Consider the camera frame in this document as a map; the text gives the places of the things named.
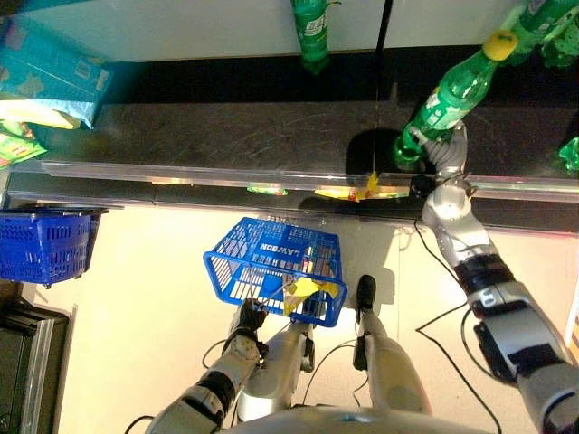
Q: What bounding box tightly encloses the black shop shelf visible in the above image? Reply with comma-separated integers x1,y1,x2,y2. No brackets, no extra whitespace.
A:
0,42,579,234

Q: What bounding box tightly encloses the yellow hanging price tag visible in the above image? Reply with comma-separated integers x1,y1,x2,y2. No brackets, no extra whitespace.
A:
354,170,382,203

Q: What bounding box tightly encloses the robot right leg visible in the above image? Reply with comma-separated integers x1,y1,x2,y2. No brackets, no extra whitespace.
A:
351,273,433,416

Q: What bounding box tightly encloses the black cabinet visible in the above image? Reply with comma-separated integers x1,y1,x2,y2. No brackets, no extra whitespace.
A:
0,296,77,434

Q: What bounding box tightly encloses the green bottle yellow cap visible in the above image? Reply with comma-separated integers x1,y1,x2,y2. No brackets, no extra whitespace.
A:
391,28,519,174

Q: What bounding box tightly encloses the blue plastic shopping basket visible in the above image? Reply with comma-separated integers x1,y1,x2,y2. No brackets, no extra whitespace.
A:
0,206,110,288

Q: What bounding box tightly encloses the blue Lawson shopping basket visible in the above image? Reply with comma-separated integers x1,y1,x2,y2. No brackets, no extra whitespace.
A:
202,216,350,329

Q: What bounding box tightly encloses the robot leg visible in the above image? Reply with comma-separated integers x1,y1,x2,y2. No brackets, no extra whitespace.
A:
351,273,433,416
236,318,318,423

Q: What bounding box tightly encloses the robot left leg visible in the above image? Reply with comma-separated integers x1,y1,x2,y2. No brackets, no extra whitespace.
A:
236,318,318,423

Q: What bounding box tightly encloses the green soda bottle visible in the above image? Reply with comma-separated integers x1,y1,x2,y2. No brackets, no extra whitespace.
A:
289,0,343,76
557,135,579,178
539,11,579,70
509,0,572,67

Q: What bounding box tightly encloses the yellow snack packet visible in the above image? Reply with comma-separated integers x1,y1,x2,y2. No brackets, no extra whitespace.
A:
281,276,339,317

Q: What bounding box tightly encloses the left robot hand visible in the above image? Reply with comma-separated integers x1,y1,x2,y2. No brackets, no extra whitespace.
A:
235,298,270,335

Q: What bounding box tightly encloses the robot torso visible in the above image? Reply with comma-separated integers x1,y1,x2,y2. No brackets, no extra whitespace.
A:
223,403,497,434

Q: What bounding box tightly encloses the green snack packet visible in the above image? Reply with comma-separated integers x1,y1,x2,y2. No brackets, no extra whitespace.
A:
0,118,49,172

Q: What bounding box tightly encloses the teal snack box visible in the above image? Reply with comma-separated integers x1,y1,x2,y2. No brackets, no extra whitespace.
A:
0,16,115,131

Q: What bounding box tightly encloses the yellow snack bag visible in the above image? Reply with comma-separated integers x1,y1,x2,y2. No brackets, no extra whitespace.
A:
0,99,83,133

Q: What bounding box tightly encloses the black shelf upright post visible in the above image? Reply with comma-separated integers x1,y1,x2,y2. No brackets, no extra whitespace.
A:
373,0,394,175

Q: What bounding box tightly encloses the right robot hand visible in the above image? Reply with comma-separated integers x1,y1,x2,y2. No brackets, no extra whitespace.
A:
408,122,469,179

